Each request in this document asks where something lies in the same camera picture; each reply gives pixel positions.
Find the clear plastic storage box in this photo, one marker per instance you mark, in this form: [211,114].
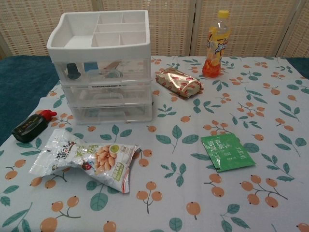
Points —
[136,68]

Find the white plastic drawer organizer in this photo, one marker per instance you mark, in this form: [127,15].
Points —
[96,52]

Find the gold foil snack packet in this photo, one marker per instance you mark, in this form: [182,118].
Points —
[179,83]

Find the silver nut snack bag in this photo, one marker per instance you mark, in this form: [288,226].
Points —
[96,159]

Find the green tea sachet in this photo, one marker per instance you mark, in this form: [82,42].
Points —
[227,152]

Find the blue block eraser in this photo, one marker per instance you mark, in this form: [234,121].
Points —
[90,66]

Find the floral fruit print tablecloth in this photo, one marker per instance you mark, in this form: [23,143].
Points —
[183,193]

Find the woven bamboo folding screen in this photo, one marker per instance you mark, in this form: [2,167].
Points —
[173,29]

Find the orange iced tea bottle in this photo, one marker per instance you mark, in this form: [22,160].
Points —
[216,48]

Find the dark cone-shaped stamp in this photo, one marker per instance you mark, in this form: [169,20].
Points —
[73,72]

